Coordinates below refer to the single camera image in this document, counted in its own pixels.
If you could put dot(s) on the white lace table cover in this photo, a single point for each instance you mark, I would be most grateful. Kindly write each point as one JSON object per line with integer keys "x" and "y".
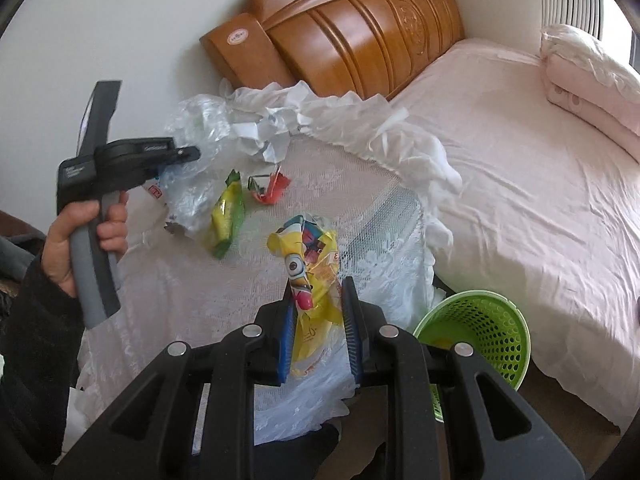
{"x": 377, "y": 176}

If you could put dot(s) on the crumpled white paper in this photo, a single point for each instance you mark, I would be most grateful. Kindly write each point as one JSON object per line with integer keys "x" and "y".
{"x": 265, "y": 135}

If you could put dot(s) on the dark clothing at left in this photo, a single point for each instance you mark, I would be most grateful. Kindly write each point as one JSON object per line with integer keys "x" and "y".
{"x": 20, "y": 243}

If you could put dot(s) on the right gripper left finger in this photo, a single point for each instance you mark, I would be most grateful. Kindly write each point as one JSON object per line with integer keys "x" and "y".
{"x": 190, "y": 412}

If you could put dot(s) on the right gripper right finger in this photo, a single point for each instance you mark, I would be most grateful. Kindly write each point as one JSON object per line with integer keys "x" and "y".
{"x": 447, "y": 410}

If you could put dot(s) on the yellow green snack wrapper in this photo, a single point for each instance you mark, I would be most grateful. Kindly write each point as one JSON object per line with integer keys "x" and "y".
{"x": 226, "y": 218}

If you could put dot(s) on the clear plastic bag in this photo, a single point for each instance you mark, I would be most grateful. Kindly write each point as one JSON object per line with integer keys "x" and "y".
{"x": 189, "y": 188}

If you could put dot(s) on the yellow cartoon snack bag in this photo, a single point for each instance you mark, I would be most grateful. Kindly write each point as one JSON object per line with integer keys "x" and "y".
{"x": 309, "y": 249}

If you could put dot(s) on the red white small wrapper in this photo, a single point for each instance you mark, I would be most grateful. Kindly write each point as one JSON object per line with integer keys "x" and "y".
{"x": 267, "y": 189}

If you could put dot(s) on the blue white milk carton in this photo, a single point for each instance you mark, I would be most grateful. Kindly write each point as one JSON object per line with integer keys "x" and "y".
{"x": 153, "y": 188}

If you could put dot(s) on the person's left forearm sleeve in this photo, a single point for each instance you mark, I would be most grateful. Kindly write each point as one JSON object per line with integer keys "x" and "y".
{"x": 40, "y": 341}

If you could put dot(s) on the pink bed sheet mattress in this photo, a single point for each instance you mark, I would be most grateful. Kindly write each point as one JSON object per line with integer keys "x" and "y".
{"x": 548, "y": 216}

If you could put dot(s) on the green mesh trash basket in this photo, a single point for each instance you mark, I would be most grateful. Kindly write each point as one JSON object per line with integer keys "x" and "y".
{"x": 488, "y": 322}

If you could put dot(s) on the wooden headboard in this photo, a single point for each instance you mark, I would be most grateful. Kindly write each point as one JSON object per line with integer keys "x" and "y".
{"x": 368, "y": 47}

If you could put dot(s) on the folded pink quilt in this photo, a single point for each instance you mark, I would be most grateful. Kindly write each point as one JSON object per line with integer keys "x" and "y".
{"x": 579, "y": 76}

